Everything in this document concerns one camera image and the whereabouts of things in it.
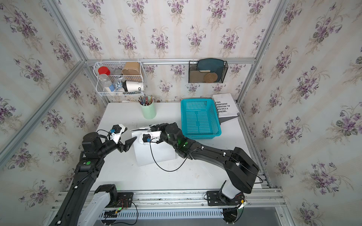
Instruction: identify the white insulated delivery bag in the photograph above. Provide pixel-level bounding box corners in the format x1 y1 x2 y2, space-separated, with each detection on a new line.
131 128 176 167

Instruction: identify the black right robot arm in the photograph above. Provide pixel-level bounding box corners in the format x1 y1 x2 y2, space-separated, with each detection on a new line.
150 122 259 199

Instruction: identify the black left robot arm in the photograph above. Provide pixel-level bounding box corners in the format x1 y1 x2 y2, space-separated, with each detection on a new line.
50 132 136 226

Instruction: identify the green pencil cup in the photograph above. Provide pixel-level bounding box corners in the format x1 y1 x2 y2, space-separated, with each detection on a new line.
139 95 156 120

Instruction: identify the teal plastic basket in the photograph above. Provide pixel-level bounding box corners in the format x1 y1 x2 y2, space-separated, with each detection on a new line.
181 98 222 140

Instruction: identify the white paper cup black lid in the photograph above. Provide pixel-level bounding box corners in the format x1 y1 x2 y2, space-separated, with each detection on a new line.
123 80 144 92

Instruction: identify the clear glass jar blue label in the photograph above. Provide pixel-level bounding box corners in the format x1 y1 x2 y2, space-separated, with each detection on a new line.
99 74 116 92

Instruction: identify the white book black lettering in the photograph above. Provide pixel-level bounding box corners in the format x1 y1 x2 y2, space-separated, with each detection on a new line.
212 93 239 118

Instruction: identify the round woven rattan coaster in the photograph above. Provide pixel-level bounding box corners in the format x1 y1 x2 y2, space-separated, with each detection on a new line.
204 73 218 83

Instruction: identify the red lid jar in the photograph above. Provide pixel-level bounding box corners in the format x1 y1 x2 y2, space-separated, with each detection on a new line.
98 66 111 76

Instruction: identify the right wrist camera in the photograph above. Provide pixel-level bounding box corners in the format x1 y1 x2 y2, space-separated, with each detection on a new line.
139 131 162 145

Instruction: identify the white wire wall basket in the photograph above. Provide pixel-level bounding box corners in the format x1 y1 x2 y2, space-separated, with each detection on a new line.
93 61 146 97

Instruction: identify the black mesh wall organizer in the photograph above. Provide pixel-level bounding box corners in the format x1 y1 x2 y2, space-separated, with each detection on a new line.
188 58 229 83

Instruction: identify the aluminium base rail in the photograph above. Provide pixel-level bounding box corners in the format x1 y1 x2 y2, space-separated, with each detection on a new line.
53 187 285 211

